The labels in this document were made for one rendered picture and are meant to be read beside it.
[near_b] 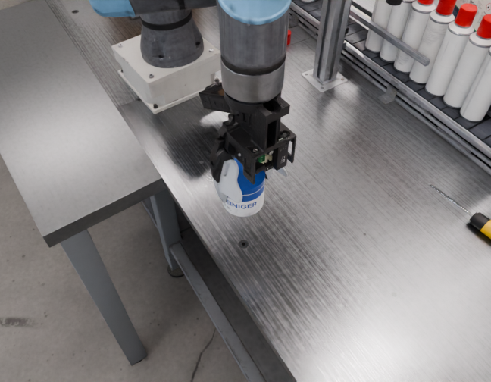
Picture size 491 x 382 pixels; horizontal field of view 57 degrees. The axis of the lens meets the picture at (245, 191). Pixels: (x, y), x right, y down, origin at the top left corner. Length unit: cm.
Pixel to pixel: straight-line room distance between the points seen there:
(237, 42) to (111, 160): 59
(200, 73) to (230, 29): 64
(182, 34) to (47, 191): 45
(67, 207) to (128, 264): 91
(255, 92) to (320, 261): 41
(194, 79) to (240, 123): 53
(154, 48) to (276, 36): 62
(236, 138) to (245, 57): 13
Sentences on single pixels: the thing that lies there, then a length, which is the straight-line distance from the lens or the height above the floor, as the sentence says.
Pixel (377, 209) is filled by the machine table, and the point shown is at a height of 83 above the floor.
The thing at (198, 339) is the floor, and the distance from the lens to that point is 166.
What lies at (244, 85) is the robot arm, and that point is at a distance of 52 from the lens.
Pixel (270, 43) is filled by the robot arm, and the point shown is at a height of 128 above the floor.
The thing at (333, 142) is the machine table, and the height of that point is 83.
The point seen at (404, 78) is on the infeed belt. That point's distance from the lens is 118.
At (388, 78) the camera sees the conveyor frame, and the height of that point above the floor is 87.
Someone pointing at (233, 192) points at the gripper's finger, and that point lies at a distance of 65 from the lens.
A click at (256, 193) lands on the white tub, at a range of 69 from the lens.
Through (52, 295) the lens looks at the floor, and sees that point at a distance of 187.
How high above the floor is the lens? 154
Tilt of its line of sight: 50 degrees down
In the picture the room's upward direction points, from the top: straight up
